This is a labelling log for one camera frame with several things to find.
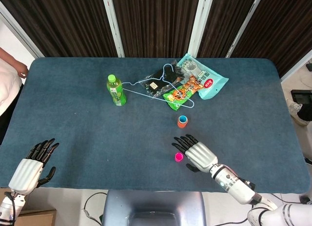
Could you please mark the dark slatted folding screen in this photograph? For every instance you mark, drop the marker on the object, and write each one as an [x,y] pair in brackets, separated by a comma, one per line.
[156,21]

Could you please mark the brown cardboard box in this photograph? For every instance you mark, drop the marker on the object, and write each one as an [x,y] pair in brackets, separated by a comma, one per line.
[34,218]

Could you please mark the white sneaker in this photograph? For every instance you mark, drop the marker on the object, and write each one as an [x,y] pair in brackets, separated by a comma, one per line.
[296,111]

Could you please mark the person in white shirt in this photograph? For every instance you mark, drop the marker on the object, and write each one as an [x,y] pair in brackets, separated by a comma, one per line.
[8,89]

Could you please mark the black item in clear packet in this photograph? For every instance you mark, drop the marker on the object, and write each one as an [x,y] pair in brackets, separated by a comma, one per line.
[152,86]

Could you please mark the green tea drink bottle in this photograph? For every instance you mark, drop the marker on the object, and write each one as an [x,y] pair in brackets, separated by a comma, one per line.
[117,92]

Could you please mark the green snack bag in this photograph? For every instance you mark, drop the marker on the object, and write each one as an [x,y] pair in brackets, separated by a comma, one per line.
[175,98]

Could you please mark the orange plastic cup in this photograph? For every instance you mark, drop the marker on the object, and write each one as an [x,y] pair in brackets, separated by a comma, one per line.
[182,125]

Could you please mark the teal snack bag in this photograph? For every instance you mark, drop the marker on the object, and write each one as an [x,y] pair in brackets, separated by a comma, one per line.
[190,65]

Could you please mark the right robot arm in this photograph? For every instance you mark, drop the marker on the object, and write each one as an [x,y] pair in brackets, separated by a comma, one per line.
[234,184]

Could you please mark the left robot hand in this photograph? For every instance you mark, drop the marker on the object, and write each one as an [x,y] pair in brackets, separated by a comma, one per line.
[25,175]

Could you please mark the pink plastic cup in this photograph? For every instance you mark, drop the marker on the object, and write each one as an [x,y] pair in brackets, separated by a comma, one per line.
[179,157]

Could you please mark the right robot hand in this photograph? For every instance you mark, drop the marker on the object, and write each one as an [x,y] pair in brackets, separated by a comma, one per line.
[201,155]

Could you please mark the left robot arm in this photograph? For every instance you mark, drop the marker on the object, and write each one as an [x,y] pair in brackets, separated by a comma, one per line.
[7,209]

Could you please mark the grey robot torso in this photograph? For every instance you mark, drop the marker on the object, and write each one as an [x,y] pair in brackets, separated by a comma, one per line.
[146,204]

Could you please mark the blue felt table cover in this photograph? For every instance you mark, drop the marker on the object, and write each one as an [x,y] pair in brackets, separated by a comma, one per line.
[73,114]

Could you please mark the light blue plastic cup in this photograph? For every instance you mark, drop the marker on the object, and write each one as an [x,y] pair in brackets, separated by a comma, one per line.
[182,118]

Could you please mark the black flat case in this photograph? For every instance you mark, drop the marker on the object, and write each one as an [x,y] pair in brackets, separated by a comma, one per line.
[302,95]

